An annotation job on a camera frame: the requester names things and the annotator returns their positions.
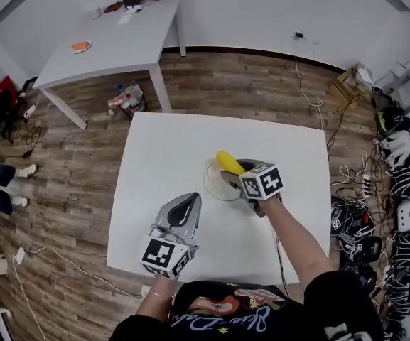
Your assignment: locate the long white cable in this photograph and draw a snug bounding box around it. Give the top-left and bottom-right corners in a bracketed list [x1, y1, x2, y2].
[293, 37, 325, 131]

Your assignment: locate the black printed t-shirt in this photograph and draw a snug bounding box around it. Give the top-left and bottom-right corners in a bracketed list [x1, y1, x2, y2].
[107, 270, 385, 341]

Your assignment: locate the person's right forearm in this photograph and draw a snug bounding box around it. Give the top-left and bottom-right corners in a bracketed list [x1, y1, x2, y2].
[260, 197, 335, 293]

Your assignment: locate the trash bin with bottles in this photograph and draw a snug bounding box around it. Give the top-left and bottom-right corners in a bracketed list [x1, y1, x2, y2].
[106, 80, 148, 119]

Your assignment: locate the thin black cable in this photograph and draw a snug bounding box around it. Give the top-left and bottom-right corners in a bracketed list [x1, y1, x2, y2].
[274, 232, 291, 298]

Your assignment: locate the person's left forearm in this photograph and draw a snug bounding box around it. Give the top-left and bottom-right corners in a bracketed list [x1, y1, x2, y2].
[134, 274, 181, 322]

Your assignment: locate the yellow corn cob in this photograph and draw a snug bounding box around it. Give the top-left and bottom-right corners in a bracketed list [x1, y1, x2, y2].
[215, 150, 247, 176]

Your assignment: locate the clear glass plate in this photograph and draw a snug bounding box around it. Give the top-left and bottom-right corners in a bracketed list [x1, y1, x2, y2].
[203, 158, 259, 202]

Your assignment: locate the orange food on small plate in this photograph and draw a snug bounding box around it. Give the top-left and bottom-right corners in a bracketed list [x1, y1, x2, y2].
[70, 40, 94, 55]

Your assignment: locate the stack of cardboard boxes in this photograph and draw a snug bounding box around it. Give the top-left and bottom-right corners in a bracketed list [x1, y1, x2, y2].
[326, 67, 373, 110]

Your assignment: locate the white power adapter with cable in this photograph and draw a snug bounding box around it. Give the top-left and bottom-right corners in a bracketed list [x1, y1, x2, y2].
[11, 244, 146, 341]

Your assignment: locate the pile of black-white headsets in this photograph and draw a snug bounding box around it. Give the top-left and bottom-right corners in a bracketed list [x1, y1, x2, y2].
[330, 104, 410, 341]

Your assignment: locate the white table with legs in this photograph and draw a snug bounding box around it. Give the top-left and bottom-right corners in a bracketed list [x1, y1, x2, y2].
[32, 0, 188, 130]

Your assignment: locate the red and black chair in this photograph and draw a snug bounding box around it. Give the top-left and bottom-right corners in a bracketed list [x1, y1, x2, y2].
[0, 75, 23, 114]

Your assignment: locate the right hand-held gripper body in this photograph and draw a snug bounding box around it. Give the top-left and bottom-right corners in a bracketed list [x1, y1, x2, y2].
[237, 162, 284, 219]

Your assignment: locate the black floor cable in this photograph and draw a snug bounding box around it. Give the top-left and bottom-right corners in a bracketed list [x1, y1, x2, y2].
[8, 124, 43, 160]

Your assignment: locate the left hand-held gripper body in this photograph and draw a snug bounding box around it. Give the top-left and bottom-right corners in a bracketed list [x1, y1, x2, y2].
[140, 221, 200, 281]

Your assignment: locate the brown pouch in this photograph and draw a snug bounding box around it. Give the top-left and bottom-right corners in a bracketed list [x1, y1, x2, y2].
[102, 1, 124, 14]

